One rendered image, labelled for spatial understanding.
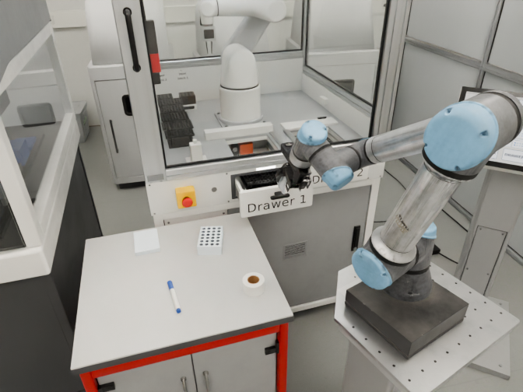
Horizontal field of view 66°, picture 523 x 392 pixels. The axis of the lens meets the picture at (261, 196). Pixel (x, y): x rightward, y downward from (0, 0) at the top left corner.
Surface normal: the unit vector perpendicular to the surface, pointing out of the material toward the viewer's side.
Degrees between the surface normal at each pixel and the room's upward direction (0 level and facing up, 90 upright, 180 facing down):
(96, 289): 0
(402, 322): 3
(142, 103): 90
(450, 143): 83
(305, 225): 90
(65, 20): 90
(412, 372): 0
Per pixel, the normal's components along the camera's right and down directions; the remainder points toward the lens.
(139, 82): 0.29, 0.50
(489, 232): -0.45, 0.47
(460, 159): -0.75, 0.24
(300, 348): -0.01, -0.85
